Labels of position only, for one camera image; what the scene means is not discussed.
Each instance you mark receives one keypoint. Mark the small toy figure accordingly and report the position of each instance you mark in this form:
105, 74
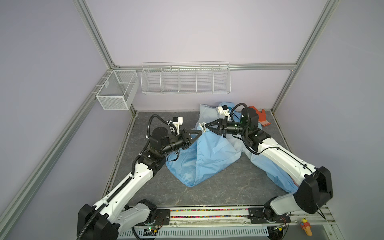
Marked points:
306, 226

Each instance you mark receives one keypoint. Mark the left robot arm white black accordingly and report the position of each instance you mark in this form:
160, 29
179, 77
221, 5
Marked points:
108, 217

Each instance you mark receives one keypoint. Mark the white ventilation grille strip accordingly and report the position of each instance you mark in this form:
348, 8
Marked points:
203, 233

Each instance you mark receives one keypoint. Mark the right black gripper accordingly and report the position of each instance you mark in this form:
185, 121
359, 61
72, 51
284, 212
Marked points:
223, 127

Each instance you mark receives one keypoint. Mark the light blue zip jacket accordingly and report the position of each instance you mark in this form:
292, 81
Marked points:
211, 154

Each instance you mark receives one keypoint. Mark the white mesh box basket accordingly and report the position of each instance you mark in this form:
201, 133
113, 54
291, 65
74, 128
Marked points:
118, 90

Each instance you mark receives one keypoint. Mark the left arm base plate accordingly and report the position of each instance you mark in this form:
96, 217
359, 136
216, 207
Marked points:
159, 217

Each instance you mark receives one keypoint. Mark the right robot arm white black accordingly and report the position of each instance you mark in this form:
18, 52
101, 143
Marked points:
315, 184

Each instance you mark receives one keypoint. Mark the white wire wall shelf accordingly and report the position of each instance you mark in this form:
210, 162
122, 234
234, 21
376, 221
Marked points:
186, 78

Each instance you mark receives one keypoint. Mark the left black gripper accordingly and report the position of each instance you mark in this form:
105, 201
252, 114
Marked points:
186, 139

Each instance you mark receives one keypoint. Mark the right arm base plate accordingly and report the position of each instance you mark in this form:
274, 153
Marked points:
258, 215

